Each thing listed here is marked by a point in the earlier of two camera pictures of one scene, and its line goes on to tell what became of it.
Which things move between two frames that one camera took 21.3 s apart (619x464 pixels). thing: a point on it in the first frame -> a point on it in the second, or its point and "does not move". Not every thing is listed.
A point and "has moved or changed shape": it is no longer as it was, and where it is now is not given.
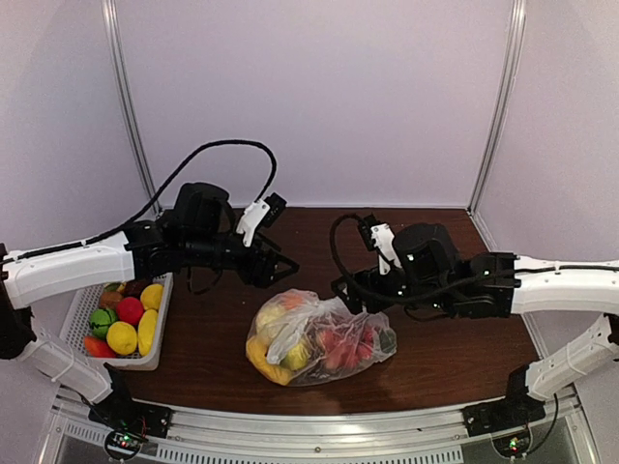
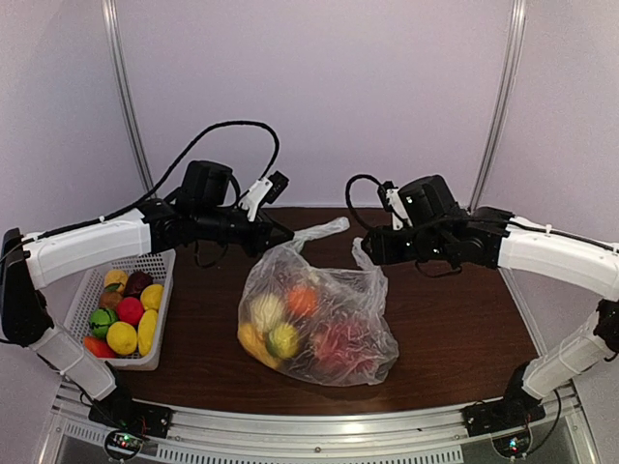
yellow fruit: [122, 337] does not move
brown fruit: [109, 300] does not move
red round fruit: [130, 309] does not move
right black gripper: [354, 302] -> [384, 251]
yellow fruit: [152, 296] does not move
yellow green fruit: [296, 358] -> [282, 341]
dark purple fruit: [134, 288] does not move
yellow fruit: [256, 348] -> [251, 338]
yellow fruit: [147, 332] does not move
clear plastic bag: [296, 338] has moved or changed shape
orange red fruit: [98, 348] does not move
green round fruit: [100, 321] does not move
